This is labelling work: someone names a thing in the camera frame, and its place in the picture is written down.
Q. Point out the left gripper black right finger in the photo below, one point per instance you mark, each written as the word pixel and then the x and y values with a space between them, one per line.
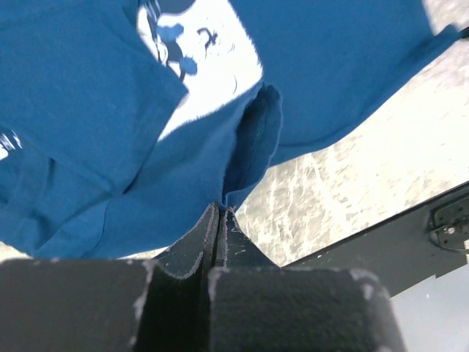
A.
pixel 257 306

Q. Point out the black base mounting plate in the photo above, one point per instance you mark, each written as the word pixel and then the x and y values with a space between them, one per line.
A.
pixel 423 241

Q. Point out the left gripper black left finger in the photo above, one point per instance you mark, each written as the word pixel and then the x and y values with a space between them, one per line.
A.
pixel 158 304

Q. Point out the blue cartoon print t-shirt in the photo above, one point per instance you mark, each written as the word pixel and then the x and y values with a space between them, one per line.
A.
pixel 121 121

